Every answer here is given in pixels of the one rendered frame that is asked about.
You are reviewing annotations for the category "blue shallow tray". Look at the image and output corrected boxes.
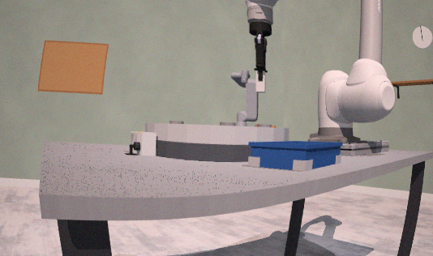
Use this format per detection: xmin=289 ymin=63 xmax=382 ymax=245
xmin=248 ymin=141 xmax=343 ymax=171

